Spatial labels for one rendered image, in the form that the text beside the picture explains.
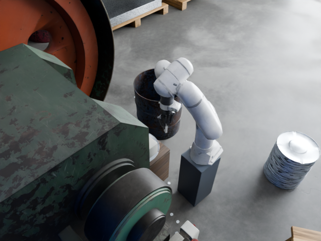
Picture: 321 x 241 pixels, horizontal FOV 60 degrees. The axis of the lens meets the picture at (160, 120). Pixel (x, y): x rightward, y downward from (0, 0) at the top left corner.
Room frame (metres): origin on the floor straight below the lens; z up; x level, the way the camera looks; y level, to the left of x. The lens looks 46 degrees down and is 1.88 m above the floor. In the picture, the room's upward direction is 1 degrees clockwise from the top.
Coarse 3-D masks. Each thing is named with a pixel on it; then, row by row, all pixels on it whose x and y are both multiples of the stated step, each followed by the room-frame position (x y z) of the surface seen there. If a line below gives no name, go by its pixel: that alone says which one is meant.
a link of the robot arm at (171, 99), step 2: (172, 94) 1.26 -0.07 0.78; (160, 96) 1.27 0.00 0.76; (160, 98) 1.29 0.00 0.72; (162, 98) 1.26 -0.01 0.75; (164, 98) 1.25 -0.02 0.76; (166, 98) 1.24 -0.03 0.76; (168, 98) 1.24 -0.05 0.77; (170, 98) 1.25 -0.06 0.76; (172, 98) 1.26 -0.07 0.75; (160, 100) 1.28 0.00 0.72; (162, 100) 1.26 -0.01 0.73; (164, 100) 1.25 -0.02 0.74; (166, 100) 1.25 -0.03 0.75; (168, 100) 1.25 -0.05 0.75; (170, 100) 1.25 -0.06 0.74; (172, 100) 1.27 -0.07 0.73; (160, 102) 1.27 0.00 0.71; (162, 102) 1.26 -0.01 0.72; (164, 102) 1.25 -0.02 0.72; (166, 102) 1.25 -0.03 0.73; (168, 102) 1.25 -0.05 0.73; (170, 102) 1.25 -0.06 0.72; (172, 102) 1.26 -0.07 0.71; (164, 104) 1.25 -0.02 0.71; (166, 104) 1.25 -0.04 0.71; (168, 104) 1.25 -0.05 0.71; (170, 104) 1.25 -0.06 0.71
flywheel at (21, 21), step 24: (0, 0) 0.77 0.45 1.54; (24, 0) 0.81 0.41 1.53; (48, 0) 0.85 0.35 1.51; (72, 0) 0.89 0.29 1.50; (0, 24) 0.75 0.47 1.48; (24, 24) 0.80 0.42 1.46; (48, 24) 0.85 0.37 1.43; (72, 24) 0.89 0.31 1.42; (0, 48) 0.73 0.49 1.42; (48, 48) 0.85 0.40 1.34; (72, 48) 0.89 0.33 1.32; (96, 48) 0.93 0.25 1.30
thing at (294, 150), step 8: (280, 136) 1.32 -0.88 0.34; (288, 136) 1.32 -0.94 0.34; (296, 136) 1.32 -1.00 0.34; (304, 136) 1.33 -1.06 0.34; (288, 144) 1.25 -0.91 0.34; (296, 144) 1.24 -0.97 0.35; (304, 144) 1.24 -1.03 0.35; (312, 144) 1.25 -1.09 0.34; (288, 152) 1.18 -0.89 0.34; (296, 152) 1.18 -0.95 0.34; (304, 152) 1.18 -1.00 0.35; (312, 152) 1.18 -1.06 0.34; (296, 160) 1.11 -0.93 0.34; (304, 160) 1.11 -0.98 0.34; (312, 160) 1.11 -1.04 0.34
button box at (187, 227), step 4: (184, 224) 0.53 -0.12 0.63; (188, 224) 0.53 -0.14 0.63; (192, 224) 0.53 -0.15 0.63; (180, 228) 0.52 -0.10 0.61; (184, 228) 0.52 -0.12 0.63; (188, 228) 0.52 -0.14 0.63; (192, 228) 0.52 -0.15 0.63; (196, 228) 0.52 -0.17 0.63; (188, 232) 0.50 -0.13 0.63; (192, 232) 0.50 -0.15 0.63; (196, 232) 0.50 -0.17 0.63; (192, 236) 0.48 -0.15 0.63; (196, 236) 0.49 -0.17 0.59
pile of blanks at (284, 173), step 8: (272, 152) 1.26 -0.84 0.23; (280, 152) 1.18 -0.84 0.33; (272, 160) 1.21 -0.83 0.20; (280, 160) 1.16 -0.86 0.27; (288, 160) 1.12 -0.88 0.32; (264, 168) 1.26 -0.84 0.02; (272, 168) 1.18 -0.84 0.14; (280, 168) 1.13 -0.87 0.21; (288, 168) 1.10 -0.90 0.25; (296, 168) 1.09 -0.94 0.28; (304, 168) 1.08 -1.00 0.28; (272, 176) 1.15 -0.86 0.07; (280, 176) 1.11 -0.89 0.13; (288, 176) 1.09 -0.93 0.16; (296, 176) 1.08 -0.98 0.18; (304, 176) 1.12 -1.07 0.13; (280, 184) 1.10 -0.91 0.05; (288, 184) 1.08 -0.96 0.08; (296, 184) 1.09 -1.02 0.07
